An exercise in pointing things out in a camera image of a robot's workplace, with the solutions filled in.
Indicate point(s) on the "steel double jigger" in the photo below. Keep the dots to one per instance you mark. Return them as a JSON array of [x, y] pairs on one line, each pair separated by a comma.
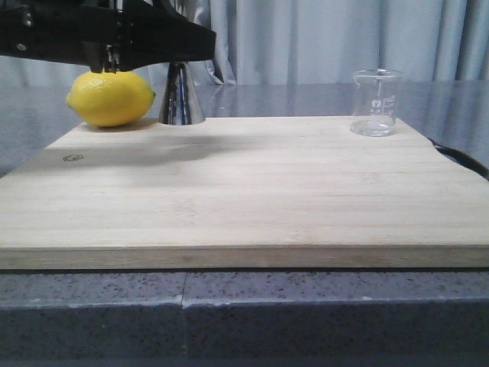
[[180, 105]]

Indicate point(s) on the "small glass beaker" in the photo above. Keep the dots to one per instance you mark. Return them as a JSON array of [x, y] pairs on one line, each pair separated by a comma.
[[375, 101]]

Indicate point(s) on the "wooden cutting board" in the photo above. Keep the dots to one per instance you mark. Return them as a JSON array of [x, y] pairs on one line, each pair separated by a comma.
[[301, 192]]

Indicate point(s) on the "grey curtain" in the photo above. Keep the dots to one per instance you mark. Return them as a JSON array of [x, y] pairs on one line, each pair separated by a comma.
[[303, 42]]

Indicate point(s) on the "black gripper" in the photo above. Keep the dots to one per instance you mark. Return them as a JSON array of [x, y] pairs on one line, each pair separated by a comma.
[[103, 35]]

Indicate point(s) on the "yellow lemon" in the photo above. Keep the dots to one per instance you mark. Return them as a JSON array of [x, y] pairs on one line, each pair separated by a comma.
[[110, 99]]

